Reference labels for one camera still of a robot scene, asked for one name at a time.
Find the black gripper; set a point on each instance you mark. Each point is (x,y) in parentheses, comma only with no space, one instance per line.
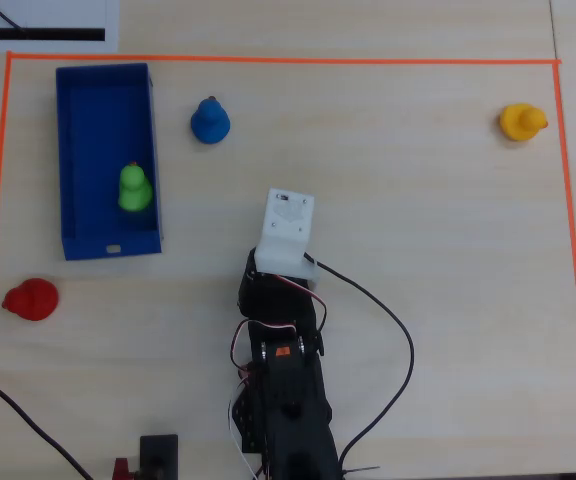
(248,272)

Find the green rubber duck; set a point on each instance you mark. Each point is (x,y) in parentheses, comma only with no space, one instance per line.
(134,189)

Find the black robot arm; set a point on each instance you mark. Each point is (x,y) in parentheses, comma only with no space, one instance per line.
(293,400)

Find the blue rubber duck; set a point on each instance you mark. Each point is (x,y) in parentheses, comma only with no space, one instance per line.
(210,121)

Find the blue rectangular box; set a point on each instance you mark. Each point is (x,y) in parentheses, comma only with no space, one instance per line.
(98,135)

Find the red rubber duck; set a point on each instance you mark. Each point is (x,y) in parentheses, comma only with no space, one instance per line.
(32,299)

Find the yellow rubber duck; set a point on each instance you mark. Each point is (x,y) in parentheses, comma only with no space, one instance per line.
(520,121)

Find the black table clamp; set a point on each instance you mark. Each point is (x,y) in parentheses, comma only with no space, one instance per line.
(159,456)

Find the long orange tape strip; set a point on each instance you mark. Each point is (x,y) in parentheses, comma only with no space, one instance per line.
(288,60)

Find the white sheet with black bar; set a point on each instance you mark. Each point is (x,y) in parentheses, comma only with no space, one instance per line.
(43,15)

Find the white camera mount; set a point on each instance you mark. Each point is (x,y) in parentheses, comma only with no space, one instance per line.
(288,225)

